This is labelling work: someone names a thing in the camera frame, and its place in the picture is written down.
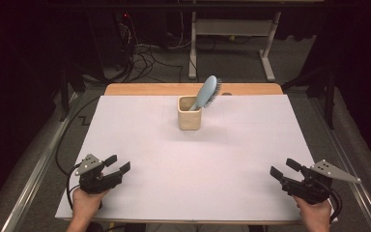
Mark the wooden table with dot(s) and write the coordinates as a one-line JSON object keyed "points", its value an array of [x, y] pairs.
{"points": [[141, 89]]}

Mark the dark computer tower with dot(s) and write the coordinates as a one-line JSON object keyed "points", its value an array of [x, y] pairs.
{"points": [[109, 38]]}

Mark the light blue hairbrush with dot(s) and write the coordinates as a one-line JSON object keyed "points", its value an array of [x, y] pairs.
{"points": [[206, 90]]}

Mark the aluminium floor rail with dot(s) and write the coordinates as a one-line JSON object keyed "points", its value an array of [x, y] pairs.
{"points": [[35, 170], [351, 154]]}

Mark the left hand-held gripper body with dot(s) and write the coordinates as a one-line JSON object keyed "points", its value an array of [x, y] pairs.
{"points": [[91, 182]]}

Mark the white metal stand frame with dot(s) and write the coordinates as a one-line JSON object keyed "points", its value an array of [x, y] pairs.
{"points": [[232, 27]]}

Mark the white table cover sheet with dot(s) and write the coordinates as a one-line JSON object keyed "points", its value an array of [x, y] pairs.
{"points": [[174, 161]]}

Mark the black stand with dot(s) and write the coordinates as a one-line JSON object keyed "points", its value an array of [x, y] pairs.
{"points": [[327, 96], [66, 93]]}

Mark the small yellow-green ball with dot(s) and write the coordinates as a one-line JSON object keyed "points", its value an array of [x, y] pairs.
{"points": [[232, 37]]}

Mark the person's left hand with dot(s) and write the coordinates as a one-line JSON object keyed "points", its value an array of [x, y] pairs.
{"points": [[85, 206]]}

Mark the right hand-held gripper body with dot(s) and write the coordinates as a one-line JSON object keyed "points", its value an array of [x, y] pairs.
{"points": [[312, 190]]}

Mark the person's right hand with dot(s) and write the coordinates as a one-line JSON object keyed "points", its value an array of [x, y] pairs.
{"points": [[315, 214]]}

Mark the cream square cup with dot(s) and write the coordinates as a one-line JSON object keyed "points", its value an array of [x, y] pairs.
{"points": [[189, 121]]}

